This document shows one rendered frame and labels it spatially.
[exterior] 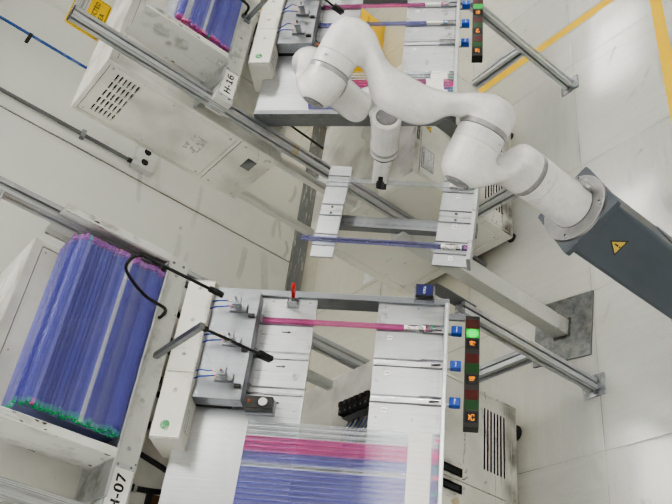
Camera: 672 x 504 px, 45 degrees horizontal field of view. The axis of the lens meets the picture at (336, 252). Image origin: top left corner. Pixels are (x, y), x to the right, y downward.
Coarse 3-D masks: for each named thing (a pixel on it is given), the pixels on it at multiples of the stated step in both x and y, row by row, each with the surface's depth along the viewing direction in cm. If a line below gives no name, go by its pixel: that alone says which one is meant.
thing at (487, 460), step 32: (352, 384) 270; (448, 384) 266; (320, 416) 277; (448, 416) 260; (480, 416) 270; (512, 416) 281; (448, 448) 254; (480, 448) 264; (512, 448) 274; (448, 480) 249; (480, 480) 258; (512, 480) 268
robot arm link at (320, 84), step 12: (312, 48) 199; (300, 60) 195; (312, 60) 188; (300, 72) 192; (312, 72) 186; (324, 72) 185; (336, 72) 186; (300, 84) 188; (312, 84) 186; (324, 84) 185; (336, 84) 186; (312, 96) 187; (324, 96) 186; (336, 96) 188
